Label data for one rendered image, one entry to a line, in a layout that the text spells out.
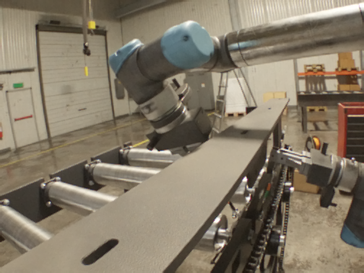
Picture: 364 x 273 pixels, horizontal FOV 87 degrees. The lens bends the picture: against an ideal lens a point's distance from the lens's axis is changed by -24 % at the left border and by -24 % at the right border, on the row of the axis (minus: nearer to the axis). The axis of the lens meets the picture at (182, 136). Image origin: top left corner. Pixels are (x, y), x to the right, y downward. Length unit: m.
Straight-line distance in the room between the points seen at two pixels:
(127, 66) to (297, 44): 0.29
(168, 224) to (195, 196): 0.05
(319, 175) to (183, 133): 0.31
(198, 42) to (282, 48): 0.14
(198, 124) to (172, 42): 0.17
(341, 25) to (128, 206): 0.37
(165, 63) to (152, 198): 0.23
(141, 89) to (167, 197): 0.27
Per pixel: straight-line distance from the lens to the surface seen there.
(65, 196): 1.03
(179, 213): 0.18
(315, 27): 0.41
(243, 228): 0.56
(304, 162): 0.55
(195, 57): 0.36
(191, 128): 0.46
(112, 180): 1.20
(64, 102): 10.91
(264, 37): 0.43
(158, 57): 0.38
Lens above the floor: 1.26
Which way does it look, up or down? 12 degrees down
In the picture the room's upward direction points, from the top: 7 degrees counter-clockwise
